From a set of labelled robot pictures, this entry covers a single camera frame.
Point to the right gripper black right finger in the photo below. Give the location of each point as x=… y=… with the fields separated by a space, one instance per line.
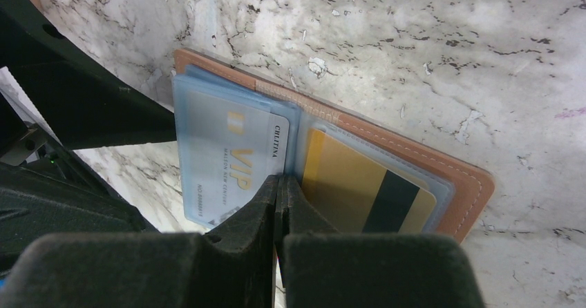
x=322 y=267

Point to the tan leather card holder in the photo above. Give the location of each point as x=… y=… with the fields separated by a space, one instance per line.
x=473 y=186

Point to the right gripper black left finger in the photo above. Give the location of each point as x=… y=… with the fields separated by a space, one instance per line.
x=232 y=265

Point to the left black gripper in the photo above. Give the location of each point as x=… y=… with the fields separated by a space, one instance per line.
x=46 y=188

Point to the gold striped credit card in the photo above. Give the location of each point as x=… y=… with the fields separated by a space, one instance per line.
x=357 y=194

